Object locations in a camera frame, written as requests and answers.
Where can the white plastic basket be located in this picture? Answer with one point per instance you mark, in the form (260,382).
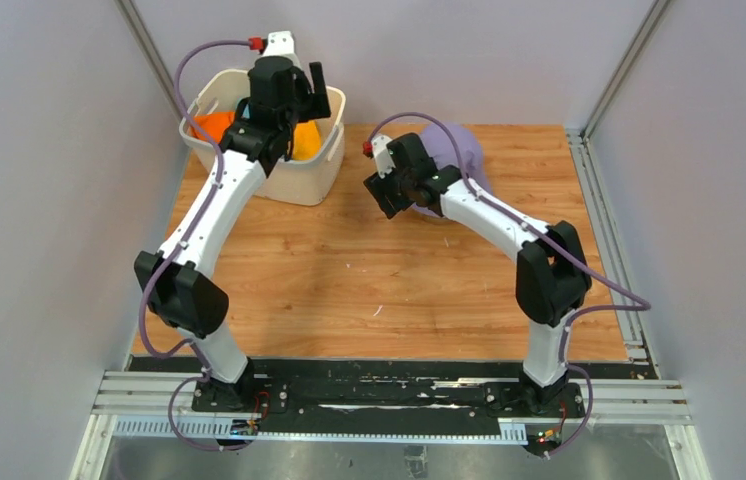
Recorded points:
(297,182)

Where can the purple bucket hat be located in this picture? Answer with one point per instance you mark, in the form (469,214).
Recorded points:
(469,155)

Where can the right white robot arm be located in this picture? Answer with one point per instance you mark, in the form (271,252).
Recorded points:
(550,282)

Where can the aluminium frame rail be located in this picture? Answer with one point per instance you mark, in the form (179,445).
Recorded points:
(157,404)

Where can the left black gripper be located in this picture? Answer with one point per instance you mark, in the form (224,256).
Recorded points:
(314,104)

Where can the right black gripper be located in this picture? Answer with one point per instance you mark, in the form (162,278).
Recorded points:
(380,188)

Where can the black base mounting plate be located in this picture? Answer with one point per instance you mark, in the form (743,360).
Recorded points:
(387,398)

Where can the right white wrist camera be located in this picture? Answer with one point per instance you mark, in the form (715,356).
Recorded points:
(377,149)

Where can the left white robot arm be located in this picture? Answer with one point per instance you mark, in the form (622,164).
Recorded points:
(176,280)

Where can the yellow bucket hat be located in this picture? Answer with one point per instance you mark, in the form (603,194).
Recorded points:
(307,141)

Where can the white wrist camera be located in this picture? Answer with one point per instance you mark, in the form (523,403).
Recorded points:
(377,149)
(281,44)

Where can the orange bucket hat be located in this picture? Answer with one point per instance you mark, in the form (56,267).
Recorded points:
(212,125)

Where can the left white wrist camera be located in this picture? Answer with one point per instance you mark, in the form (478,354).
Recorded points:
(281,44)

